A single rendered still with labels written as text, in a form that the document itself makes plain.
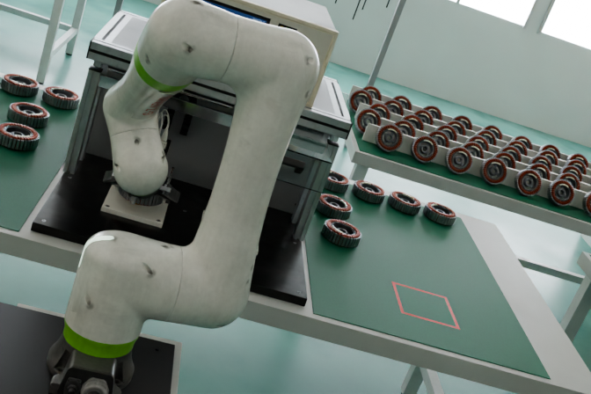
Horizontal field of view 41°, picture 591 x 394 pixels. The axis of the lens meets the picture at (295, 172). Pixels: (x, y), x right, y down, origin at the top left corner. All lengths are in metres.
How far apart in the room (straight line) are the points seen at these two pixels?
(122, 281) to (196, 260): 0.13
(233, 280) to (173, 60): 0.38
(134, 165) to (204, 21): 0.46
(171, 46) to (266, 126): 0.20
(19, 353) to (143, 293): 0.26
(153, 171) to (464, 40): 7.23
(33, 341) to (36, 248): 0.37
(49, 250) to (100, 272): 0.52
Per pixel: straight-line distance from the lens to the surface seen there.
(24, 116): 2.39
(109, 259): 1.31
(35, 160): 2.20
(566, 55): 9.04
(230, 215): 1.32
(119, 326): 1.35
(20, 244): 1.83
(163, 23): 1.24
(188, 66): 1.24
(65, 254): 1.82
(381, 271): 2.21
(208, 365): 2.91
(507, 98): 8.97
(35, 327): 1.54
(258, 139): 1.29
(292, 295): 1.87
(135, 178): 1.61
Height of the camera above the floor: 1.63
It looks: 19 degrees down
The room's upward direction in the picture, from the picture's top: 20 degrees clockwise
